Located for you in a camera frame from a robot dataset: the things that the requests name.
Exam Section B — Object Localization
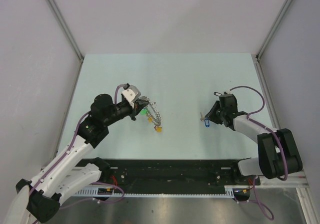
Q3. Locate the blue tag key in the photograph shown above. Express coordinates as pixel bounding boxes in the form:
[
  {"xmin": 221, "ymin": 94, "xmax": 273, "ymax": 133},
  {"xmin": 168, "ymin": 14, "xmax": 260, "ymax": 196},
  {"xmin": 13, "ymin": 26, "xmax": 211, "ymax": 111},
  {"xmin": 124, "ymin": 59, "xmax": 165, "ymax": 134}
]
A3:
[{"xmin": 200, "ymin": 112, "xmax": 210, "ymax": 128}]

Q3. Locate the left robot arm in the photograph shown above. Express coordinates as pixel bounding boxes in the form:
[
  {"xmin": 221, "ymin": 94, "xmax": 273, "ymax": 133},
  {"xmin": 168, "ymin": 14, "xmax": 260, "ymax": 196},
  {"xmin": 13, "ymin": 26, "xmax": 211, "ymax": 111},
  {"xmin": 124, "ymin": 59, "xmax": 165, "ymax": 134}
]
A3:
[{"xmin": 16, "ymin": 89, "xmax": 149, "ymax": 223}]

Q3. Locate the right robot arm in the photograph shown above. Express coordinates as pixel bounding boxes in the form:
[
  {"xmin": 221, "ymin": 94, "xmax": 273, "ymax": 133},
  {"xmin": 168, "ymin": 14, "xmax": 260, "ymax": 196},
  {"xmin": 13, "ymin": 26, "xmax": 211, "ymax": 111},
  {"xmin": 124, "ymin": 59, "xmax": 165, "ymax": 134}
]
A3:
[{"xmin": 205, "ymin": 92, "xmax": 303, "ymax": 184}]

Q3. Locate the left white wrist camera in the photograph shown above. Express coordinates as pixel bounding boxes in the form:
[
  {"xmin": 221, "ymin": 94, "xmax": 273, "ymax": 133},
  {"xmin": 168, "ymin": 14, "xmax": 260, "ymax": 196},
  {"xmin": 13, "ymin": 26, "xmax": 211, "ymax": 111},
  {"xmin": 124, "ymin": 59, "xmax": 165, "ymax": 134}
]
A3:
[{"xmin": 121, "ymin": 84, "xmax": 141, "ymax": 108}]

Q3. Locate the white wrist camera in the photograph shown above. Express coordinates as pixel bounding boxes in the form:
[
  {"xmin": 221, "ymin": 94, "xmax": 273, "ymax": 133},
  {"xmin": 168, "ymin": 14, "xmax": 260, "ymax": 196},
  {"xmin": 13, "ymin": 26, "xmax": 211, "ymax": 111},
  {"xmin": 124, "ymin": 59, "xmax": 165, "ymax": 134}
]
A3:
[
  {"xmin": 121, "ymin": 84, "xmax": 141, "ymax": 108},
  {"xmin": 223, "ymin": 90, "xmax": 232, "ymax": 95}
]

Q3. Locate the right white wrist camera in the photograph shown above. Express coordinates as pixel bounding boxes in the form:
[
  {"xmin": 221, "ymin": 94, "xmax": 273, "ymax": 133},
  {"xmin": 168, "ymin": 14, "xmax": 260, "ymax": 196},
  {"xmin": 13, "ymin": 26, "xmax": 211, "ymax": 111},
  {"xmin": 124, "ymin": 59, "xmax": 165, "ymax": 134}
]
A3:
[{"xmin": 223, "ymin": 90, "xmax": 232, "ymax": 95}]

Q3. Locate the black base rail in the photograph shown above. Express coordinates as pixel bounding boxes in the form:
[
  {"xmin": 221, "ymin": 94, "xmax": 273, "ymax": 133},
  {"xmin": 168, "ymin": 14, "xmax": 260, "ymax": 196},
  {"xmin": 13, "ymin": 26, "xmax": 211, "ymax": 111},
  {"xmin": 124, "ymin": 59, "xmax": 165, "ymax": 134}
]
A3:
[{"xmin": 100, "ymin": 159, "xmax": 261, "ymax": 195}]

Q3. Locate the grey cable duct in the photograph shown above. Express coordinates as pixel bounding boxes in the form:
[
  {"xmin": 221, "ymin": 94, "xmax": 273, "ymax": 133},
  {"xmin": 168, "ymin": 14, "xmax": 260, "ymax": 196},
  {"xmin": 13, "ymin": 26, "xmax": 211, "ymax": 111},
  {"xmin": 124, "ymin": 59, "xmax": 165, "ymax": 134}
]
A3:
[{"xmin": 74, "ymin": 186, "xmax": 237, "ymax": 198}]

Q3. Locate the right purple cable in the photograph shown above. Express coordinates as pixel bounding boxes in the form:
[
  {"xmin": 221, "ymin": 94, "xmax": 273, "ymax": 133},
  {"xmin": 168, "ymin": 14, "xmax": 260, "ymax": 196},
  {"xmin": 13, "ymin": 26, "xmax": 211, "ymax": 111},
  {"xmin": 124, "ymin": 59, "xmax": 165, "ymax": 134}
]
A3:
[{"xmin": 228, "ymin": 85, "xmax": 288, "ymax": 221}]

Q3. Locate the right aluminium frame post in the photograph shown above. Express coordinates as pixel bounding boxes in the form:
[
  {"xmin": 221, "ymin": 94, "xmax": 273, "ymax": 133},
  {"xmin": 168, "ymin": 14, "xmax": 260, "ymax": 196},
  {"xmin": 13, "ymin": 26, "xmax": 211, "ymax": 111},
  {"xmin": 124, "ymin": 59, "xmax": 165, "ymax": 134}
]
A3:
[{"xmin": 256, "ymin": 0, "xmax": 303, "ymax": 62}]

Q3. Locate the aluminium frame post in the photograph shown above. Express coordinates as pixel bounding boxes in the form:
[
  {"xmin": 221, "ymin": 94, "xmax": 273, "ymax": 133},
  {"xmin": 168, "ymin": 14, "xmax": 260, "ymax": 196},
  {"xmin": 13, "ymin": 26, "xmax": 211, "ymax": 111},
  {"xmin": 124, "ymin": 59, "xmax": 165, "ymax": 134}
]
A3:
[
  {"xmin": 37, "ymin": 0, "xmax": 85, "ymax": 63},
  {"xmin": 256, "ymin": 0, "xmax": 303, "ymax": 62}
]

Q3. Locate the left aluminium frame post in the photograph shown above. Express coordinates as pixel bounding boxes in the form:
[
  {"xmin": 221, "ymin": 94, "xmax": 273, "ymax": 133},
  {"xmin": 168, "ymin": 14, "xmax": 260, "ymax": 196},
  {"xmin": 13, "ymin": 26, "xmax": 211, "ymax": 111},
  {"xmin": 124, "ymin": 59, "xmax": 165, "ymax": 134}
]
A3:
[{"xmin": 37, "ymin": 0, "xmax": 85, "ymax": 63}]

